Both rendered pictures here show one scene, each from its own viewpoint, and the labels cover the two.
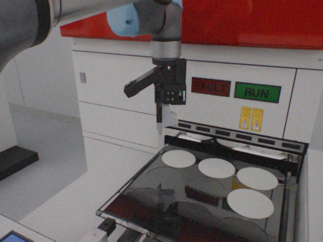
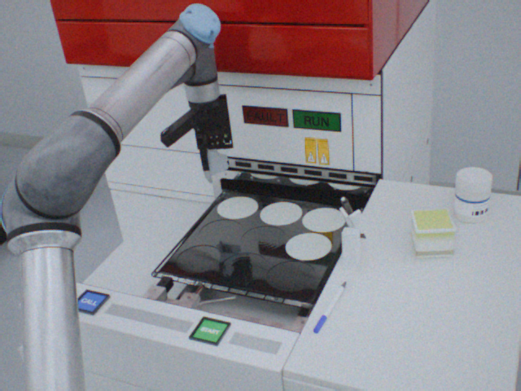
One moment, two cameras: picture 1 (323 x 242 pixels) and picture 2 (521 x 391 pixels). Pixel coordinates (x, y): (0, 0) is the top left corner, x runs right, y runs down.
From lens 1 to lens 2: 0.77 m
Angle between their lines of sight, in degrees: 9
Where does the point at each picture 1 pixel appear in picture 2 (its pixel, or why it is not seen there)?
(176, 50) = (212, 92)
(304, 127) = (372, 155)
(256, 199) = (316, 243)
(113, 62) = not seen: hidden behind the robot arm
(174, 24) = (206, 68)
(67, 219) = (120, 288)
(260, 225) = (312, 265)
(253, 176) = (320, 219)
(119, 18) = not seen: hidden behind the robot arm
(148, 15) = not seen: hidden behind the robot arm
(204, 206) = (261, 255)
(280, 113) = (345, 142)
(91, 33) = (107, 61)
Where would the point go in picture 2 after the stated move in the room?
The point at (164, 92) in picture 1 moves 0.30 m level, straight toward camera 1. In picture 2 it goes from (207, 137) to (203, 207)
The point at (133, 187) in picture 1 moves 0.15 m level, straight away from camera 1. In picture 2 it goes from (186, 246) to (181, 212)
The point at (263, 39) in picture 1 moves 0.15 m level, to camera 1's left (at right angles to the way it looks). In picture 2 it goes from (307, 69) to (237, 77)
